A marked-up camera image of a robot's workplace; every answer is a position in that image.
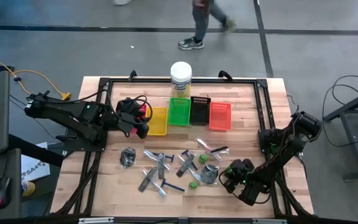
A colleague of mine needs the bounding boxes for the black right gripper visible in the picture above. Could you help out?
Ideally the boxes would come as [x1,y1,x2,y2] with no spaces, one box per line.
[223,157,257,194]

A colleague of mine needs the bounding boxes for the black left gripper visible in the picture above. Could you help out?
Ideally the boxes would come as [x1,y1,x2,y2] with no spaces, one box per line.
[116,98,150,140]

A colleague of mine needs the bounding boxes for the bagged black hair ties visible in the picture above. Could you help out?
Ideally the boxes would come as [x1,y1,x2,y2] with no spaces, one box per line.
[119,147,137,169]
[199,164,220,185]

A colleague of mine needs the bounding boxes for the blue white bagged toothbrush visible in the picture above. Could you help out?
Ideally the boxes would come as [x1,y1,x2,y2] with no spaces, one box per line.
[143,149,171,171]
[141,169,168,199]
[178,154,202,182]

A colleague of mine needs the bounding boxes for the short black bagged comb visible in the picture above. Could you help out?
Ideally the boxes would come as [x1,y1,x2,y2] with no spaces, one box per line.
[209,145,230,155]

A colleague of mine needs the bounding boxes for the pink white bagged toothbrush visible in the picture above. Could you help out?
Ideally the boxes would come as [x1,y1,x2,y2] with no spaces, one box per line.
[196,138,222,161]

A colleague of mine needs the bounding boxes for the blue disposable razor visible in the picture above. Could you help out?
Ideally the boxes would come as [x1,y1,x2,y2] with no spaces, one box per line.
[181,149,199,172]
[152,151,175,163]
[160,178,186,193]

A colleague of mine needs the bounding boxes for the long dark bagged comb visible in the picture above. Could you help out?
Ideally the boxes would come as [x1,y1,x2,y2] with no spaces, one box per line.
[157,152,166,180]
[175,153,195,178]
[137,167,158,192]

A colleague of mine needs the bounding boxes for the red plastic basket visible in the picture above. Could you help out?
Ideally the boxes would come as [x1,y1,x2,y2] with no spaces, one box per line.
[123,104,148,134]

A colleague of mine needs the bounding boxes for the yellow plastic basket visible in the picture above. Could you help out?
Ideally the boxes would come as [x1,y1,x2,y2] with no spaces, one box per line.
[144,107,169,136]

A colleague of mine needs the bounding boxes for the green plastic basket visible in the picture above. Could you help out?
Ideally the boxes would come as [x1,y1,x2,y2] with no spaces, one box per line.
[167,97,192,127]

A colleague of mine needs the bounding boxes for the orange plastic basket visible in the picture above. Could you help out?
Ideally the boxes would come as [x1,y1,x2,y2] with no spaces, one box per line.
[209,102,232,131]

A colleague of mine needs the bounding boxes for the black plastic basket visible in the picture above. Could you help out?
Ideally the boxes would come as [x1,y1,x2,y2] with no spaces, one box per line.
[190,96,212,125]

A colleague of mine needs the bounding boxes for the Lysol wipes canister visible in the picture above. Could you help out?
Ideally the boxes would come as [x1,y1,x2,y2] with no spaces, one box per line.
[170,61,193,99]

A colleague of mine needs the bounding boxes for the black diagonal beam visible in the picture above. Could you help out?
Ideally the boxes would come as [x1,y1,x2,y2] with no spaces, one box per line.
[7,133,65,168]

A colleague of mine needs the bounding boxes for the white printed cardboard box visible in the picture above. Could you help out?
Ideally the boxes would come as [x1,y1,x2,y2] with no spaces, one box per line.
[20,142,51,183]

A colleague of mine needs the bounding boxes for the small yellow white object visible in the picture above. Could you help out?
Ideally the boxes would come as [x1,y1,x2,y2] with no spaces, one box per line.
[22,180,36,198]

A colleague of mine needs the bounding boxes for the person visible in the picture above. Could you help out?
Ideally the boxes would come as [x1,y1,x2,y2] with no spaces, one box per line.
[177,0,237,51]

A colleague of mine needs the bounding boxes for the dark side desk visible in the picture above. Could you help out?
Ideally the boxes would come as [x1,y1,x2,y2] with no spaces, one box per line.
[0,148,22,218]

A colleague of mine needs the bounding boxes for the black computer mouse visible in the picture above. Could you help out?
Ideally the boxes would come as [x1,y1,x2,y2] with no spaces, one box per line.
[0,176,11,209]

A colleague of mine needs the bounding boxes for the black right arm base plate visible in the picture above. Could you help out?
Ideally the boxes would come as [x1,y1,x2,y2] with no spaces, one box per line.
[258,129,304,156]

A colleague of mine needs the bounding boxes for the silver metal bracket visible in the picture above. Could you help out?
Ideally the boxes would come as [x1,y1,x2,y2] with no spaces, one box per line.
[78,217,114,224]
[252,218,288,224]

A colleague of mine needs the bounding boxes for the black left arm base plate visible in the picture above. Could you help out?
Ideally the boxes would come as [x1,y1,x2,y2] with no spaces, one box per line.
[61,136,108,153]

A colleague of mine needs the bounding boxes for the yellow extension cable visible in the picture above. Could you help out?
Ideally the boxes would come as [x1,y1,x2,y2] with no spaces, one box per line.
[0,49,71,103]

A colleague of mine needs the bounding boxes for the black floor cable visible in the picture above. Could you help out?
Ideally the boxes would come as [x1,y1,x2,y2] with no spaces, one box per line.
[321,74,358,147]

